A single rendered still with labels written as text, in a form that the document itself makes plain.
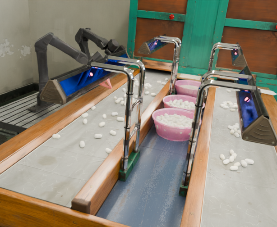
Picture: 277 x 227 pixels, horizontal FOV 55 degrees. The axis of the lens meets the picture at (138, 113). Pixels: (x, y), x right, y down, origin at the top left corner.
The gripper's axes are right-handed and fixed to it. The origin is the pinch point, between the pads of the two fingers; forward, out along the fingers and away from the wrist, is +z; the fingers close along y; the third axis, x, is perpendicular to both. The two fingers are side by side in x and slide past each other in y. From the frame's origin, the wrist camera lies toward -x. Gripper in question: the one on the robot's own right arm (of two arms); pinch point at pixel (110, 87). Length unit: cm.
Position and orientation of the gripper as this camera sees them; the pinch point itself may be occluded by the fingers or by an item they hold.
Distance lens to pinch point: 172.1
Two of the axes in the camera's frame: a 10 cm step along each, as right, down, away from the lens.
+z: 6.8, 7.3, 0.6
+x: -6.8, 5.9, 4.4
